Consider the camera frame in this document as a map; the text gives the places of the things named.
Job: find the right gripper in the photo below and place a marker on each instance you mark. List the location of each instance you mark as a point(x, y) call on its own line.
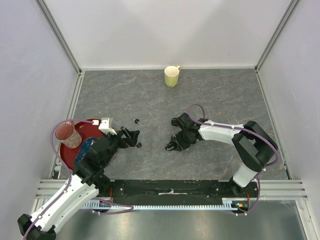
point(182, 145)

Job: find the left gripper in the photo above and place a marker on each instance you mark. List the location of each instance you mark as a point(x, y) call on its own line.
point(133, 134)

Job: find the black marbled charging case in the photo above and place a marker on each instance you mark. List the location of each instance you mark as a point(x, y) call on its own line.
point(171, 146)

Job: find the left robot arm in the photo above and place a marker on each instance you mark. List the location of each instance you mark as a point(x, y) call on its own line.
point(83, 184)

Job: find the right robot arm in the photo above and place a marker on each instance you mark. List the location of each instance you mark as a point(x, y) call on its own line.
point(252, 143)

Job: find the blue plate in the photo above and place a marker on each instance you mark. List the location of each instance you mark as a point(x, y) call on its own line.
point(84, 149)

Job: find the red round tray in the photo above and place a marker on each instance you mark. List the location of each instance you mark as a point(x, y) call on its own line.
point(86, 130)

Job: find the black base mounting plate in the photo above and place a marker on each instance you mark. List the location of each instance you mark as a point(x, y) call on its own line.
point(121, 189)

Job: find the pink floral mug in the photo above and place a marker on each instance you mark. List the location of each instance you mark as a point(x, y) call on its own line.
point(68, 135)

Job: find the yellow-green mug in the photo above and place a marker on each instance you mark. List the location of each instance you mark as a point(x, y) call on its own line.
point(171, 75)

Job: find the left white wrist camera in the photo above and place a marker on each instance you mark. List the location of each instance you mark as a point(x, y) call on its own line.
point(105, 126)

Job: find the slotted cable duct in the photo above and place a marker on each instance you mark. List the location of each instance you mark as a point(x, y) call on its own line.
point(226, 205)

